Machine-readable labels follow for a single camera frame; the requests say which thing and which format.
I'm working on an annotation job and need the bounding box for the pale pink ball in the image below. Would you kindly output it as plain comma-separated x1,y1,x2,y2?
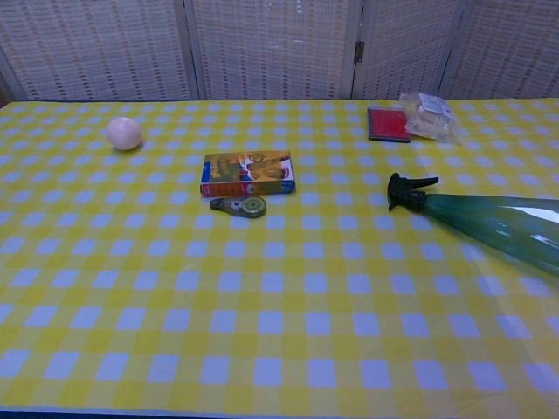
107,116,143,152

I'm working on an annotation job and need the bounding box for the orange printed cardboard box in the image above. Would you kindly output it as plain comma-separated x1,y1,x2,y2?
200,150,297,199

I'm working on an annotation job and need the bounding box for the green bottle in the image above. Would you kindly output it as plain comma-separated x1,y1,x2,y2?
387,172,559,278

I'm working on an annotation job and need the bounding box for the woven folding screen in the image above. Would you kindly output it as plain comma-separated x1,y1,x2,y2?
0,0,559,102

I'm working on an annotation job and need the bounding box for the clear plastic snack bag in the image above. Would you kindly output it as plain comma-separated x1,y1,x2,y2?
398,92,463,147

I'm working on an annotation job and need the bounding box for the red ink pad case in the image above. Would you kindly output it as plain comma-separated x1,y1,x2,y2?
367,106,412,143

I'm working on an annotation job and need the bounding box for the yellow white checkered tablecloth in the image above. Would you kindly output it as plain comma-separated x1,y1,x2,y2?
0,100,559,418

